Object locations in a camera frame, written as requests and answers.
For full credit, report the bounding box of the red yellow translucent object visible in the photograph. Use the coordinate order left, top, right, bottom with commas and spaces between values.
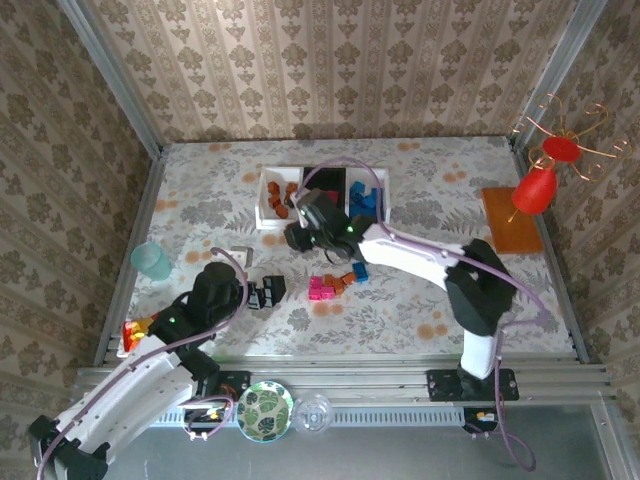
122, 317, 154, 351

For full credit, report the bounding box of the grey metal shelf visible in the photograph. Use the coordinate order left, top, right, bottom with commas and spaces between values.
99, 392, 619, 480

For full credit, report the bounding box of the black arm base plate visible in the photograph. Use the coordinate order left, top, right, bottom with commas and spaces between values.
426, 368, 519, 401
199, 369, 251, 401

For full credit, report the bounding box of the aluminium corner post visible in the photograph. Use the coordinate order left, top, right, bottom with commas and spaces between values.
509, 0, 611, 151
57, 0, 164, 156

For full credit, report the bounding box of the teal plastic cup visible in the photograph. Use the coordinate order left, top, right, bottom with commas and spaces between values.
130, 242, 173, 282

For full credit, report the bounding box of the white slotted cable duct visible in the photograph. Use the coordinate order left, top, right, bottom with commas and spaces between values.
149, 404, 469, 427

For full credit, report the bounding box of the orange wooden board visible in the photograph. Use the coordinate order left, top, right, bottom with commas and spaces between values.
481, 186, 545, 256

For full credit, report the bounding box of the aluminium side rail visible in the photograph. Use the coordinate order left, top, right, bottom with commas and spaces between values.
507, 134, 589, 362
94, 147, 166, 366

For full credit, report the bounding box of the clear plastic cup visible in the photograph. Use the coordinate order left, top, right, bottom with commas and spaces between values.
291, 392, 335, 435

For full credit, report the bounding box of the red disc ornament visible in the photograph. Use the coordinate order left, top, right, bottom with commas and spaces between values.
542, 135, 583, 162

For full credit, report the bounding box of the red cone ornament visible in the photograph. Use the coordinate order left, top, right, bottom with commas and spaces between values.
510, 167, 559, 216

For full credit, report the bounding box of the copper wire stand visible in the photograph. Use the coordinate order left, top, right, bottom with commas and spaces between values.
507, 92, 632, 224

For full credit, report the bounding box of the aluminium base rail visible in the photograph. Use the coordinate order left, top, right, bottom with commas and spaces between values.
74, 354, 614, 404

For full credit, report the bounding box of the leaf pattern bowl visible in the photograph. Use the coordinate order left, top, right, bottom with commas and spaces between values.
236, 379, 295, 444

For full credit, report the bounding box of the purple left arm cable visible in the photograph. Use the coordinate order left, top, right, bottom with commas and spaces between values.
35, 246, 250, 480

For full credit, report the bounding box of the black rectangular container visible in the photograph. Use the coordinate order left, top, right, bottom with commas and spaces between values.
301, 167, 349, 211

